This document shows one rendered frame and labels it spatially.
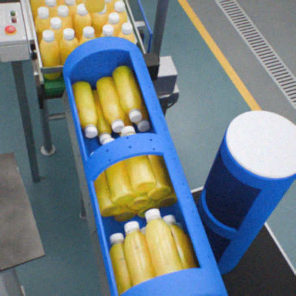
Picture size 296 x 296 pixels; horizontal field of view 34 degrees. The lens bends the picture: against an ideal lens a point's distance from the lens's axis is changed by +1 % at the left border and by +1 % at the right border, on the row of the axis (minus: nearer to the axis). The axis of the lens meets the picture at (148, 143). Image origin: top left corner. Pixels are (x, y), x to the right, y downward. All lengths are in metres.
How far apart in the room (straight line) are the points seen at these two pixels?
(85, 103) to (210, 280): 0.72
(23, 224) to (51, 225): 1.12
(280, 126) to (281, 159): 0.14
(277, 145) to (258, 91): 1.64
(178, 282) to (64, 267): 1.38
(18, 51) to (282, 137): 0.98
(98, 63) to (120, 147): 0.44
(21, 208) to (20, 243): 0.11
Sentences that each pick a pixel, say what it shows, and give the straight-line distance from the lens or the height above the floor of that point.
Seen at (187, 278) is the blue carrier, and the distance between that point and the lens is 1.15.
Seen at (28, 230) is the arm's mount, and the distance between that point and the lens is 1.43.
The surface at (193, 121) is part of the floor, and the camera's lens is 3.00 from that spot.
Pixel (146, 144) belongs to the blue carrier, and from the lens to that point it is 1.32.
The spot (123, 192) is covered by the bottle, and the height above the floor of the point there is 1.15.
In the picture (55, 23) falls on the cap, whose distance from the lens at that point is 1.83.
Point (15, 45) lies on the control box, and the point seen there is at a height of 1.07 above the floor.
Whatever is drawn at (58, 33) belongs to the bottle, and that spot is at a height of 1.07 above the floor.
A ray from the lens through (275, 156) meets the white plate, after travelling 1.64.
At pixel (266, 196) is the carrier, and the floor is 0.91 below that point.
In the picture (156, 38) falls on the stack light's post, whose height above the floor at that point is 0.80.
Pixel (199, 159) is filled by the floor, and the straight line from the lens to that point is 2.83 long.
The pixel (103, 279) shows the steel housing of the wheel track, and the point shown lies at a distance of 1.52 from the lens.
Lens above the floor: 2.30
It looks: 54 degrees down
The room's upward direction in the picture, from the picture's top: 10 degrees clockwise
